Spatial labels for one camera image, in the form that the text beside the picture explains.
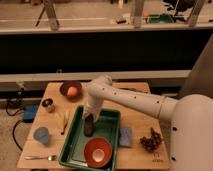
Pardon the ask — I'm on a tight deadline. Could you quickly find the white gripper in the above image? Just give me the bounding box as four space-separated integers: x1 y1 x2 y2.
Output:
82 96 103 122

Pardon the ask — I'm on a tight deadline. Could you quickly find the dark eraser block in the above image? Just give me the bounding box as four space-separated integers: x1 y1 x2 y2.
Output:
84 114 94 136

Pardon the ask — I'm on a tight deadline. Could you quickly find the green plastic tray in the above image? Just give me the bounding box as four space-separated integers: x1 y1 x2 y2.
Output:
59 106 120 171

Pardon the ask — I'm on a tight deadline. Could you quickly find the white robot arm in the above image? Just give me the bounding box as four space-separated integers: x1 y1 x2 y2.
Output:
83 75 213 171

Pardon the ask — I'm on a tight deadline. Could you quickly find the orange peach fruit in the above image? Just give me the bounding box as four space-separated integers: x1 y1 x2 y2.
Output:
67 87 78 97

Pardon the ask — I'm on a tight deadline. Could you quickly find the banana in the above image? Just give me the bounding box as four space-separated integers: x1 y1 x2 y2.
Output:
57 111 70 134

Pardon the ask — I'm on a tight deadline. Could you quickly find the purple plate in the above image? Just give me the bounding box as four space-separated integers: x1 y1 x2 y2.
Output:
60 80 82 99

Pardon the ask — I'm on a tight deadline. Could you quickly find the blue sponge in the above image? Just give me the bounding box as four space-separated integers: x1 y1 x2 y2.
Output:
119 127 132 148

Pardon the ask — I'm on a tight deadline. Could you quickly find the small dark-rimmed cup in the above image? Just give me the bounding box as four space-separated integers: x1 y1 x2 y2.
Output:
42 98 55 113

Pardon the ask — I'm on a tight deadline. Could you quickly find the orange bowl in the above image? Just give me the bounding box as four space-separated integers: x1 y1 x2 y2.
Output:
84 137 112 168

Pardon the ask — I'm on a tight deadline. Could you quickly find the blue plastic cup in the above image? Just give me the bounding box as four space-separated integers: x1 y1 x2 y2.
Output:
33 127 50 145

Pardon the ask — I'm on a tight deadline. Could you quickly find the blue box on floor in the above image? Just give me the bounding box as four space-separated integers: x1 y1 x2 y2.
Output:
23 105 38 123

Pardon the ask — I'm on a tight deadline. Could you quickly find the metal fork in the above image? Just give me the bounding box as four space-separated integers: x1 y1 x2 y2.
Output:
24 155 57 161

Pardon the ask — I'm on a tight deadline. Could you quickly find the bunch of dark grapes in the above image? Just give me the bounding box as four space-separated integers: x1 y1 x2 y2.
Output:
140 128 163 153

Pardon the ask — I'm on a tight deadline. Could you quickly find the black cable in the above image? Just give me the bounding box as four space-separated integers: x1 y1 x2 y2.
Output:
11 119 25 152

